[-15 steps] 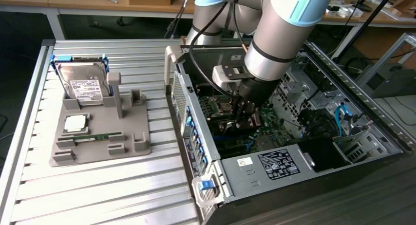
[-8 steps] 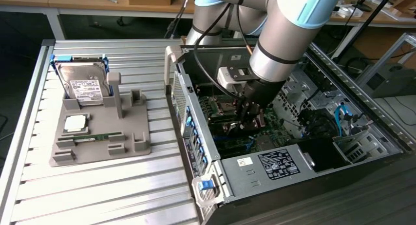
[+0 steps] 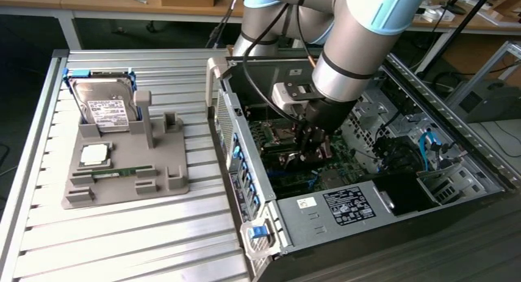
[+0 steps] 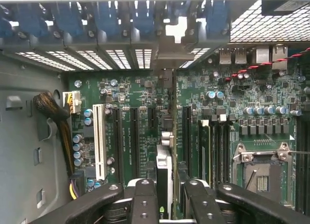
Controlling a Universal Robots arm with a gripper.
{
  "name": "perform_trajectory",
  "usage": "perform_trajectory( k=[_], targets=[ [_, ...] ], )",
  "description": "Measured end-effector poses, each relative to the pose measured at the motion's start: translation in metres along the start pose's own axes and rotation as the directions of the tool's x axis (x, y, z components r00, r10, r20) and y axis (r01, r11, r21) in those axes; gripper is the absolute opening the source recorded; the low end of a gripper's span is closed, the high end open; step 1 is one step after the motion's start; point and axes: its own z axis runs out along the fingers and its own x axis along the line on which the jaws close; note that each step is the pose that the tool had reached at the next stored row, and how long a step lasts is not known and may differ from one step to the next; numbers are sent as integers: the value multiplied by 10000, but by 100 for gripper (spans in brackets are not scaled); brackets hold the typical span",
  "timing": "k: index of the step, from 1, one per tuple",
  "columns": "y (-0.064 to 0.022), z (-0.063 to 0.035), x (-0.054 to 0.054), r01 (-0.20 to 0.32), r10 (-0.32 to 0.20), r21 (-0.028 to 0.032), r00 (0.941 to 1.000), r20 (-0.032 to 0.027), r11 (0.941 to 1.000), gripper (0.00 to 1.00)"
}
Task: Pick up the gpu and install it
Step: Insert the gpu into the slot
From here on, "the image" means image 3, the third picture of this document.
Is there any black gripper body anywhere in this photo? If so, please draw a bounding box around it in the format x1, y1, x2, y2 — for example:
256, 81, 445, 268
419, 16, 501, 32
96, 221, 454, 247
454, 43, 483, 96
302, 98, 356, 132

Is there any graphics card with metal bracket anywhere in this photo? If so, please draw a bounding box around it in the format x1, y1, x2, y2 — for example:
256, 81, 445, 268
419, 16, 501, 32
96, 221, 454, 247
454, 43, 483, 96
262, 140, 334, 175

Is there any CPU socket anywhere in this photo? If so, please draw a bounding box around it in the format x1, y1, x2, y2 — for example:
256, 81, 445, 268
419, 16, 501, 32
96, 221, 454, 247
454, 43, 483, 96
262, 120, 302, 144

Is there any green motherboard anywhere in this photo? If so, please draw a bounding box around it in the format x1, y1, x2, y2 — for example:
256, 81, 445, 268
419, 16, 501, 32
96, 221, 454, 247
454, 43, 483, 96
246, 106, 369, 200

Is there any perforated metal disk bay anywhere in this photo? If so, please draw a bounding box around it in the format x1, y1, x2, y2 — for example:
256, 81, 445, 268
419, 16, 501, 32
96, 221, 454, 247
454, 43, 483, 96
345, 89, 407, 148

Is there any grey chipset heatsink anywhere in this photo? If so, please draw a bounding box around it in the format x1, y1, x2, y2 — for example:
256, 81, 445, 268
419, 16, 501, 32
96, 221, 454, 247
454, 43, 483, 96
320, 169, 350, 188

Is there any open PC case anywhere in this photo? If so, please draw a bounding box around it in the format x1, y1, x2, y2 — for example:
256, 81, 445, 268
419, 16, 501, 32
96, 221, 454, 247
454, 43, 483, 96
205, 48, 521, 282

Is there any grey power supply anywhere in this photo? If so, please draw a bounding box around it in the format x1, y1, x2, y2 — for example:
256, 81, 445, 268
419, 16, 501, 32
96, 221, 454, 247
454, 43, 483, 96
274, 180, 397, 245

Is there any grey disk bay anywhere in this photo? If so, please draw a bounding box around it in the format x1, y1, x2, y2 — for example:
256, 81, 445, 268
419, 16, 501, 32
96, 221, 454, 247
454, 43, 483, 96
417, 163, 505, 208

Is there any grey computer tower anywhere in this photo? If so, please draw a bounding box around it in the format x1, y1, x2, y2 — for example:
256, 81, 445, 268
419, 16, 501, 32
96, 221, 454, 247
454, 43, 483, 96
445, 79, 521, 124

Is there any white box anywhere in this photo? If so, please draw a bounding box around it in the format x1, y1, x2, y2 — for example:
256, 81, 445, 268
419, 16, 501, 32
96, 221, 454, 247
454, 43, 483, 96
419, 7, 455, 23

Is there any black pole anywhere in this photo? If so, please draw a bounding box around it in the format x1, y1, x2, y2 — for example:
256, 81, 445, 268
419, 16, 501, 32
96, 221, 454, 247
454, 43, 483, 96
413, 0, 498, 77

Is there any black monitor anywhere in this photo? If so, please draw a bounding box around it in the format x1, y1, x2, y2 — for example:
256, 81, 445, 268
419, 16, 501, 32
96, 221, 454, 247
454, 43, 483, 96
437, 0, 495, 16

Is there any green RAM stick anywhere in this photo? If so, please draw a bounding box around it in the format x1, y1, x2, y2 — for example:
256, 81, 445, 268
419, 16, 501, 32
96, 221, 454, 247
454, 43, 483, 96
82, 167, 149, 178

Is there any grey parts rack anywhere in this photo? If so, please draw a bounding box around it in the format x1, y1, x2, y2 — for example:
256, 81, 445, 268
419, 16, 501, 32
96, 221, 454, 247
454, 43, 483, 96
60, 89, 192, 210

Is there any hard disk with blue carrier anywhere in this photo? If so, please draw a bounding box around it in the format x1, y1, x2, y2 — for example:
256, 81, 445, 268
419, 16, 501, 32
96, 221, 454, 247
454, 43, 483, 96
61, 67, 138, 134

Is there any silver CPU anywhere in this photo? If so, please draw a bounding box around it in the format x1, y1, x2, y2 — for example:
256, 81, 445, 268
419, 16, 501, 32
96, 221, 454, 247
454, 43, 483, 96
80, 144, 110, 166

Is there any wooden desk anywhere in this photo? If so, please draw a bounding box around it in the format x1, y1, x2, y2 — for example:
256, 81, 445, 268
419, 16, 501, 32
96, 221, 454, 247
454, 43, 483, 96
406, 0, 521, 75
0, 0, 245, 51

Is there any metal slat table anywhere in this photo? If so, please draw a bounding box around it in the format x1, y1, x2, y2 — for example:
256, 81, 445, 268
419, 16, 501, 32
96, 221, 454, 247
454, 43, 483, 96
0, 48, 285, 282

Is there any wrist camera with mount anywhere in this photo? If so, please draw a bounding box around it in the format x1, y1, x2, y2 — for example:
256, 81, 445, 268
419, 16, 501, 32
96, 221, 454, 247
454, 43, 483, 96
270, 82, 322, 115

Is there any black wire bundle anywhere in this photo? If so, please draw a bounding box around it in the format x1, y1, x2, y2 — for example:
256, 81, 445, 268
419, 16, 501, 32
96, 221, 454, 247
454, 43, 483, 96
373, 118, 426, 175

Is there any blue wire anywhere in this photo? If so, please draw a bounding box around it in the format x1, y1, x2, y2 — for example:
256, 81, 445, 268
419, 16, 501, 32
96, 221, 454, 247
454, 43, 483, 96
418, 131, 442, 173

